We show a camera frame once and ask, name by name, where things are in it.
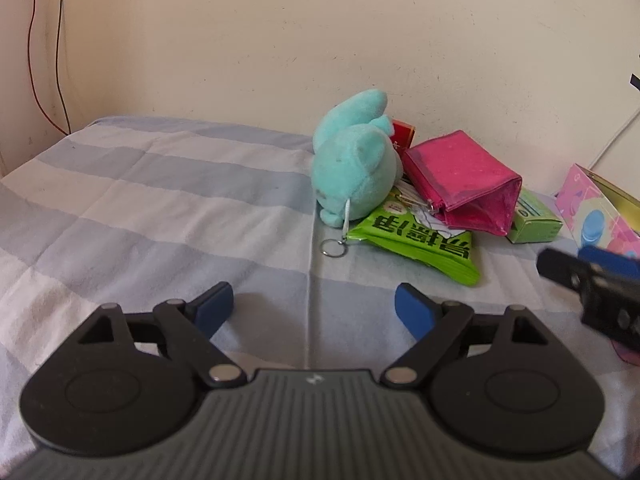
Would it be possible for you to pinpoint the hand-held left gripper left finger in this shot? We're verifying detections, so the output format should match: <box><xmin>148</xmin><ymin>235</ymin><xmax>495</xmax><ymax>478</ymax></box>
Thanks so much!
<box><xmin>76</xmin><ymin>281</ymin><xmax>247</xmax><ymax>388</ymax></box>

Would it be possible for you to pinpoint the key ring with white strap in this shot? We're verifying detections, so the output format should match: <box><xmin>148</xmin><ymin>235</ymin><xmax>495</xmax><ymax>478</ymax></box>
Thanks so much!
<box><xmin>320</xmin><ymin>198</ymin><xmax>354</xmax><ymax>257</ymax></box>

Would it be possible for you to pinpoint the pink zipper pouch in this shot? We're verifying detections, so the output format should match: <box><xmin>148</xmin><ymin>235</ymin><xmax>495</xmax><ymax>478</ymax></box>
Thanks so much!
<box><xmin>401</xmin><ymin>130</ymin><xmax>523</xmax><ymax>237</ymax></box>

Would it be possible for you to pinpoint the red cable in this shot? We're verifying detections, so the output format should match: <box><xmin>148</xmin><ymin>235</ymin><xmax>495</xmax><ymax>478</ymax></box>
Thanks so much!
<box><xmin>27</xmin><ymin>0</ymin><xmax>71</xmax><ymax>136</ymax></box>

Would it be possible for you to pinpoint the striped bedsheet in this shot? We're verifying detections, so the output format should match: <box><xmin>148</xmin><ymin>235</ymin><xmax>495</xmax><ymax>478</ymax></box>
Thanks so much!
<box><xmin>0</xmin><ymin>116</ymin><xmax>640</xmax><ymax>480</ymax></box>

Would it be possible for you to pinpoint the teal plush toy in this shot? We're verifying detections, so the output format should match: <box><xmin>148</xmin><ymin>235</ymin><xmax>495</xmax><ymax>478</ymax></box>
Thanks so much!
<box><xmin>312</xmin><ymin>89</ymin><xmax>405</xmax><ymax>228</ymax></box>

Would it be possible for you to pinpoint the red small box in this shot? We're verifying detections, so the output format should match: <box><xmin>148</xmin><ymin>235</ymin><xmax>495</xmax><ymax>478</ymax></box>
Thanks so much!
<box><xmin>390</xmin><ymin>119</ymin><xmax>417</xmax><ymax>151</ymax></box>

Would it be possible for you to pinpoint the green cardboard box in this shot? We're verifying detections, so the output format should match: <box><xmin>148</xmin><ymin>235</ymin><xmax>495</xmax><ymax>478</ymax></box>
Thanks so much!
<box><xmin>506</xmin><ymin>187</ymin><xmax>564</xmax><ymax>245</ymax></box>

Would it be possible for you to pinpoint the white cable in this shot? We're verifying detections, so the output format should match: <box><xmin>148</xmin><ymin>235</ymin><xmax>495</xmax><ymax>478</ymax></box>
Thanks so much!
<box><xmin>589</xmin><ymin>110</ymin><xmax>640</xmax><ymax>171</ymax></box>

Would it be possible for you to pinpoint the pink biscuit tin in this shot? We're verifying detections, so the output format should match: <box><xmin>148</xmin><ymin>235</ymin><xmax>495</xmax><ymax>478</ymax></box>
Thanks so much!
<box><xmin>556</xmin><ymin>163</ymin><xmax>640</xmax><ymax>261</ymax></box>

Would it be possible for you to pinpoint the black cable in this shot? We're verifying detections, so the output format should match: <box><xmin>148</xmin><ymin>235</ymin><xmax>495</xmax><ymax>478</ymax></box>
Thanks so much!
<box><xmin>53</xmin><ymin>0</ymin><xmax>72</xmax><ymax>136</ymax></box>

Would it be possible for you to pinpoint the green snack packet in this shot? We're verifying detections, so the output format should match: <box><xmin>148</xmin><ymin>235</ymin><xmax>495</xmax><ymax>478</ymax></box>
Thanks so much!
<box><xmin>346</xmin><ymin>185</ymin><xmax>480</xmax><ymax>287</ymax></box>

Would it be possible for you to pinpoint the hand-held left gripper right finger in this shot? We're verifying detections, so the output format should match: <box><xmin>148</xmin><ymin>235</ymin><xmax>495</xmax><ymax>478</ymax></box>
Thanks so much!
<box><xmin>382</xmin><ymin>282</ymin><xmax>551</xmax><ymax>388</ymax></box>

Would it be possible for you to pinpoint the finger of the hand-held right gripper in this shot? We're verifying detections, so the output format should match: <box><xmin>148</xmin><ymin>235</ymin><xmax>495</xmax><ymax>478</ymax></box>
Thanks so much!
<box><xmin>537</xmin><ymin>247</ymin><xmax>589</xmax><ymax>292</ymax></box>
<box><xmin>578</xmin><ymin>245</ymin><xmax>640</xmax><ymax>279</ymax></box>

